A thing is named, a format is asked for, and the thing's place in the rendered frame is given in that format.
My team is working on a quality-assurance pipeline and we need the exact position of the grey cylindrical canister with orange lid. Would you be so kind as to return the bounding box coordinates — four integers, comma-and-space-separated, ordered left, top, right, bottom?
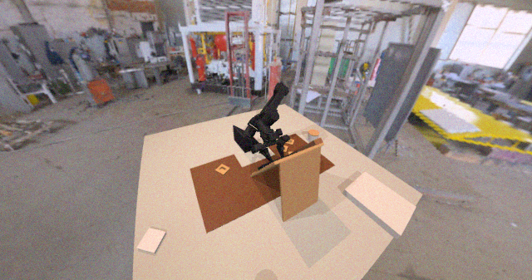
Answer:
307, 129, 319, 142

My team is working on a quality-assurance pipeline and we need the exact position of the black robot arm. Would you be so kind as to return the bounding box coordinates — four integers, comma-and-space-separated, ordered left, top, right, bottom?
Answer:
242, 82, 289, 142

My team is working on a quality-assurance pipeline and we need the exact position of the pale pink flat card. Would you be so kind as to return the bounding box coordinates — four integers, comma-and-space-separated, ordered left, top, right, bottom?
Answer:
137, 228, 166, 253

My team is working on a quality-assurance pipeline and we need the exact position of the wooden a-frame board stand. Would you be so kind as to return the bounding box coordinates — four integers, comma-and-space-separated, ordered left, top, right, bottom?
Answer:
250, 138, 324, 222

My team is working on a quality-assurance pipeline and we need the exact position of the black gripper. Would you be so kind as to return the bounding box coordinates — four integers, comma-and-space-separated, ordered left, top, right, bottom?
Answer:
251, 128, 290, 162

